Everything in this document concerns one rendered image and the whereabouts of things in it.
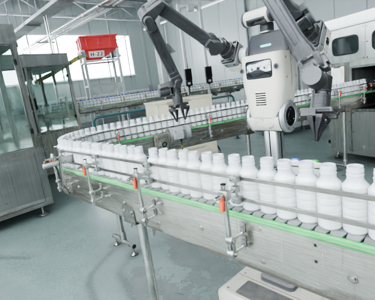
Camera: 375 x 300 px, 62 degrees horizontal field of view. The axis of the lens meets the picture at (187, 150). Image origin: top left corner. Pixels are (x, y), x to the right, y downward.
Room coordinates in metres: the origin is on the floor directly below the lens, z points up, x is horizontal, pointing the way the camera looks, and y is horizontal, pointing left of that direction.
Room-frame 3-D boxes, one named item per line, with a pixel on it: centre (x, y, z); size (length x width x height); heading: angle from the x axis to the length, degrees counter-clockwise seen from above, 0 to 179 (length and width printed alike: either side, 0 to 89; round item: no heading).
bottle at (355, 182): (0.69, -0.38, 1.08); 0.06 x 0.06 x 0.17
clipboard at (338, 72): (4.44, -2.24, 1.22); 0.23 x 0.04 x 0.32; 24
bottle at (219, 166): (0.99, -0.10, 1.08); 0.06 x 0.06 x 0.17
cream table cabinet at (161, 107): (5.70, 0.05, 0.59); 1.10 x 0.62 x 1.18; 114
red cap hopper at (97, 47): (7.96, 1.84, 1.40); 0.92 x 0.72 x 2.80; 114
